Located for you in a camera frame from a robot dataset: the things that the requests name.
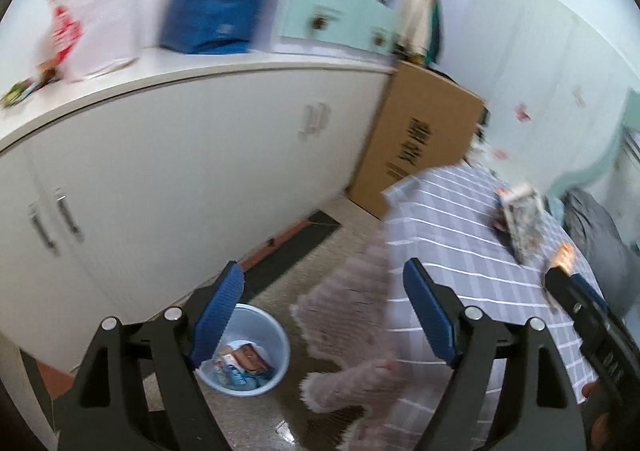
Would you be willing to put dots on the grey duvet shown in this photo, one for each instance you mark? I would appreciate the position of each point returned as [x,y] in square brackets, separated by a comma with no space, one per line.
[595,241]

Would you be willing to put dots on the teal two-drawer unit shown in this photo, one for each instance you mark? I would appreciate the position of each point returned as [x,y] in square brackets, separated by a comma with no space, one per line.
[340,16]

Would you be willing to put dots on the pale green wardrobe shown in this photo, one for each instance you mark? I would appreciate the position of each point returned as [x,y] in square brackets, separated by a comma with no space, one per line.
[540,31]

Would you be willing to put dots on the black and white printed paper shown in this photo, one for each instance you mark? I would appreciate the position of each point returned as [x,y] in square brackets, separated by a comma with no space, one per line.
[524,221]

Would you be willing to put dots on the teal bunk bed frame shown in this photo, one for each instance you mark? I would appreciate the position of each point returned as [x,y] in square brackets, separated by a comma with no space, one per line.
[610,156]

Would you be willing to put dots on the green jacket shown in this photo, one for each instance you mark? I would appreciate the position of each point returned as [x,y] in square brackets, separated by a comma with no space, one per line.
[436,31]

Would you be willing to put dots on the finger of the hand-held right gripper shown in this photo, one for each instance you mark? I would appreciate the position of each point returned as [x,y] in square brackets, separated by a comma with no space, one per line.
[570,296]
[595,298]

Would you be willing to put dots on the grey checked tablecloth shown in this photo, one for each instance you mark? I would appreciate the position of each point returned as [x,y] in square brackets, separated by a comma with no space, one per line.
[475,271]

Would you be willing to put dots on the brown paper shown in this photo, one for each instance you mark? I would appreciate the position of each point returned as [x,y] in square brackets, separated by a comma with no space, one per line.
[562,256]

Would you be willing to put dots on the blue snack packet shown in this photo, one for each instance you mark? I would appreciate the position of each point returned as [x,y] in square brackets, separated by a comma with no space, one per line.
[237,377]

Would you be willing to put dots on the white plastic bag red print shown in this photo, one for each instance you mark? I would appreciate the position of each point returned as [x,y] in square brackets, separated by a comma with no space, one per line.
[90,16]

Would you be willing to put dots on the cream jacket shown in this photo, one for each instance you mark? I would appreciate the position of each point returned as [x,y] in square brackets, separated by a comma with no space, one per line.
[415,16]

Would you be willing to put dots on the person's right hand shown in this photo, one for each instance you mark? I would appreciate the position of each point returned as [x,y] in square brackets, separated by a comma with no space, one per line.
[591,390]

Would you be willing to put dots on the white low cabinet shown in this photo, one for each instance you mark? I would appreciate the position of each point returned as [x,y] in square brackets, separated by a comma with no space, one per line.
[175,171]

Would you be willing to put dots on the orange butterfly sticker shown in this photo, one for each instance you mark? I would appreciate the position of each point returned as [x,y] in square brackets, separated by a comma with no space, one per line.
[522,112]

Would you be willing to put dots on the pine cone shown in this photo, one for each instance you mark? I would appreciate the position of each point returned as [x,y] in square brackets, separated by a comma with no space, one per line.
[318,21]
[380,38]

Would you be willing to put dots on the black floor mat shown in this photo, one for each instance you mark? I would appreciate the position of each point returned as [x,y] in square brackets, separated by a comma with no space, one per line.
[295,246]

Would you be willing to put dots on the brown cardboard toy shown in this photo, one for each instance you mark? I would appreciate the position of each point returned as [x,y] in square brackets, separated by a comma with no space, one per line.
[47,70]

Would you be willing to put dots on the pink butterfly sticker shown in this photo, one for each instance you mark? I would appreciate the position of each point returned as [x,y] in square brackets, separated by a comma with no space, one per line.
[500,153]

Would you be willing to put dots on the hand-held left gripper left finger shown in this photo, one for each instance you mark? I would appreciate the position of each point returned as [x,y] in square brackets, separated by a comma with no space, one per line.
[215,316]

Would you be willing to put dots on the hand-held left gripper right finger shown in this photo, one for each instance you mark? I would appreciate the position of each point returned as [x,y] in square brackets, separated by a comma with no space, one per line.
[430,316]

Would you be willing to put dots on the blue woven bag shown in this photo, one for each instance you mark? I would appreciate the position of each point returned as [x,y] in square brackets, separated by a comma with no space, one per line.
[210,16]

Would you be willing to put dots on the brown cardboard box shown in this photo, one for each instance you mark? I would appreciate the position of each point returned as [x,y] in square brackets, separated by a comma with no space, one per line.
[415,141]

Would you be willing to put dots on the cream butterfly sticker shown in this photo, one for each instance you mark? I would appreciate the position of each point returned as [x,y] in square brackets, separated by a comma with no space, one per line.
[579,95]

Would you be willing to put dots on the blue waste bin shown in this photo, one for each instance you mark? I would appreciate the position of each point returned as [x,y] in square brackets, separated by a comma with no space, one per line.
[270,331]

